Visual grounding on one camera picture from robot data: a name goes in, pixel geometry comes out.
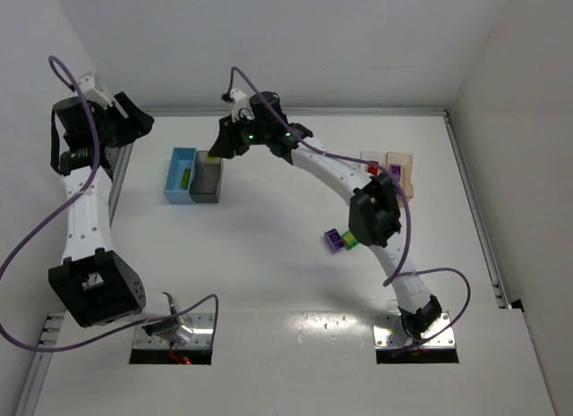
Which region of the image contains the dark grey container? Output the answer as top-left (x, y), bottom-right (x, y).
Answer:
top-left (189, 150), bottom-right (224, 204)

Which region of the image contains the light blue container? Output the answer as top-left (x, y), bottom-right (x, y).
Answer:
top-left (164, 147), bottom-right (197, 205)

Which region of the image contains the clear plastic container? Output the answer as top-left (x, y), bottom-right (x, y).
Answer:
top-left (360, 150), bottom-right (387, 176)

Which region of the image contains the wooden container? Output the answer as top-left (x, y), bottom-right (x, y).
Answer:
top-left (387, 152), bottom-right (414, 200)

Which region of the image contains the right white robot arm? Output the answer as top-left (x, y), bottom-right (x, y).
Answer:
top-left (210, 89), bottom-right (441, 341)

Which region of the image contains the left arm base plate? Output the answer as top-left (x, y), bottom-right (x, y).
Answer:
top-left (133, 312), bottom-right (216, 351)

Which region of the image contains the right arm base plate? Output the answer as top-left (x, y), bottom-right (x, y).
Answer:
top-left (372, 312), bottom-right (456, 351)

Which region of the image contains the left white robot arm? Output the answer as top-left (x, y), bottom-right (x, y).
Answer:
top-left (48, 92), bottom-right (181, 335)

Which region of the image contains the lime green lego brick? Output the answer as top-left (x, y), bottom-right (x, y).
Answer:
top-left (180, 168), bottom-right (192, 189)

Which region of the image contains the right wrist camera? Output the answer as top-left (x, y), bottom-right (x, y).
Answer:
top-left (221, 89), bottom-right (248, 122)

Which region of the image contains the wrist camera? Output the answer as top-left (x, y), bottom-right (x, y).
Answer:
top-left (78, 72), bottom-right (112, 108)
top-left (221, 89), bottom-right (248, 122)

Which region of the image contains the purple lego brick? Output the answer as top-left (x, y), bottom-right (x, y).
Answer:
top-left (323, 228), bottom-right (345, 253)

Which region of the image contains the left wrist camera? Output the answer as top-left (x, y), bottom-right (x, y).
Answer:
top-left (78, 72), bottom-right (112, 108)

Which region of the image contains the red lego brick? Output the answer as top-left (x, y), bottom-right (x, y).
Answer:
top-left (366, 164), bottom-right (379, 175)

